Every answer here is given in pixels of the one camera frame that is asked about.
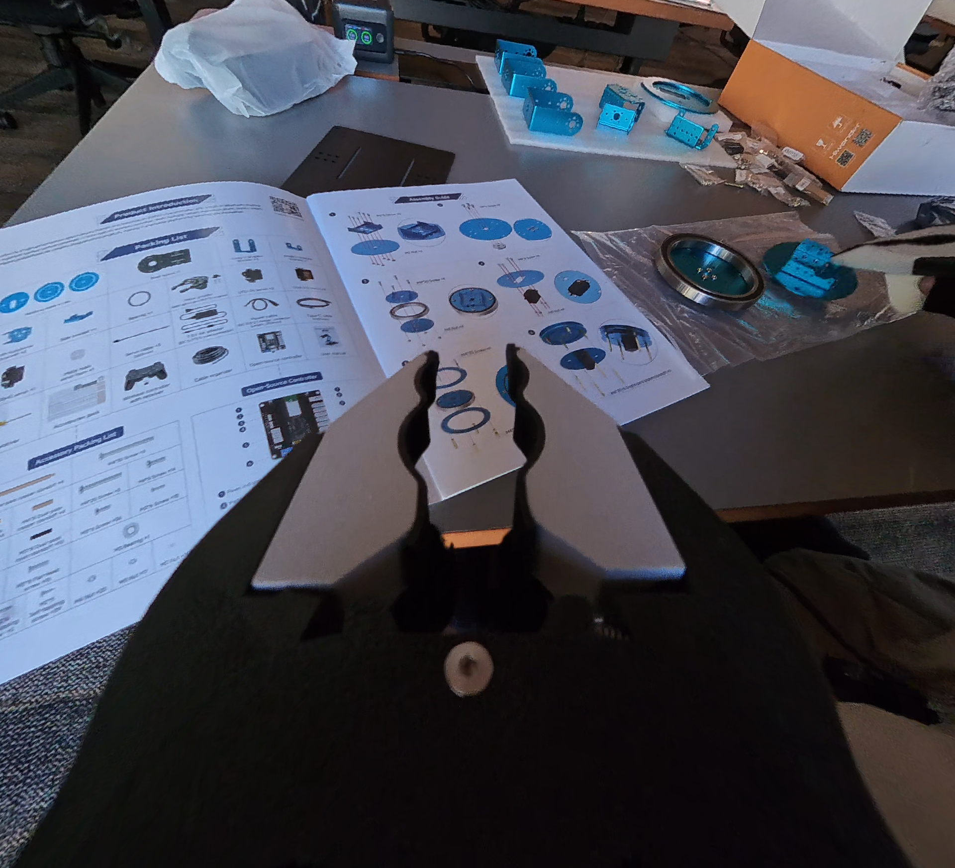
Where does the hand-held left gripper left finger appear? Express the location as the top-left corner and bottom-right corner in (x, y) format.
(252, 350), (458, 634)

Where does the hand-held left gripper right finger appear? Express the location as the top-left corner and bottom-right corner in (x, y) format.
(504, 343), (687, 621)

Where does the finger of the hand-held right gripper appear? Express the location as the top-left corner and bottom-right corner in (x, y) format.
(857, 223), (955, 248)
(833, 240), (955, 311)

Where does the blue disc with mounted bracket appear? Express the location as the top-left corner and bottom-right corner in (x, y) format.
(763, 237), (859, 302)

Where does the clear plastic bag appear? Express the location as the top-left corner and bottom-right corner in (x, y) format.
(573, 211), (920, 377)

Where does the steel bearing ring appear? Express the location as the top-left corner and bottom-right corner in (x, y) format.
(658, 232), (766, 311)

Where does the blue round disc plate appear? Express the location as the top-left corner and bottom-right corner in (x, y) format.
(670, 240), (756, 296)

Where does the grey desk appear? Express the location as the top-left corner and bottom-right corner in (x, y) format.
(0, 66), (955, 548)

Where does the pile of small screw bags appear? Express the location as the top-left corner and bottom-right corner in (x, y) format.
(682, 125), (835, 207)

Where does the bubble-wrapped part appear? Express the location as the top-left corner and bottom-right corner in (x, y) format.
(918, 51), (955, 112)

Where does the orange cardboard box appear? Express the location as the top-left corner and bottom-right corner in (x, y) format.
(675, 0), (955, 196)

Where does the open assembly manual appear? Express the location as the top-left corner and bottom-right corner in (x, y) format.
(0, 178), (710, 684)

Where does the large blue flange plate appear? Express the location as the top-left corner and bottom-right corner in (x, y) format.
(643, 79), (722, 116)

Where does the white foam sheet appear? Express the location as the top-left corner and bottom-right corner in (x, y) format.
(476, 55), (738, 162)

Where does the white plastic bag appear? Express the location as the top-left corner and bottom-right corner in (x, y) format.
(153, 0), (358, 117)

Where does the black label printer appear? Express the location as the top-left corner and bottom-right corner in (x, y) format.
(332, 0), (400, 80)

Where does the small blue U bracket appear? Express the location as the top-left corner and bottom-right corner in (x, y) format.
(666, 110), (722, 152)

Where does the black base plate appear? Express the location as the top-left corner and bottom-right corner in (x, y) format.
(282, 125), (456, 197)

